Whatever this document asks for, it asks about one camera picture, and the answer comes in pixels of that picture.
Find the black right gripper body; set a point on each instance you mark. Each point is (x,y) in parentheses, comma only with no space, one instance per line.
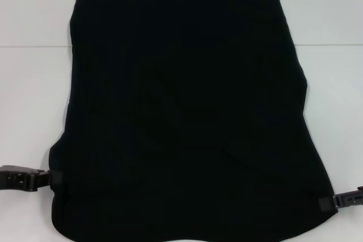
(360,189)

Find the black t-shirt with FREE print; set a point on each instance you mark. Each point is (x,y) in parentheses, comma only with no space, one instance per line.
(184,97)

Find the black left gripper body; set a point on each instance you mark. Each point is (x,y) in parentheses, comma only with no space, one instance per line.
(11,169)

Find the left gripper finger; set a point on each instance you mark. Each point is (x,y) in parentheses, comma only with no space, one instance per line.
(54,178)

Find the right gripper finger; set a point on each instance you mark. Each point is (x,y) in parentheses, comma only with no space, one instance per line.
(324,203)

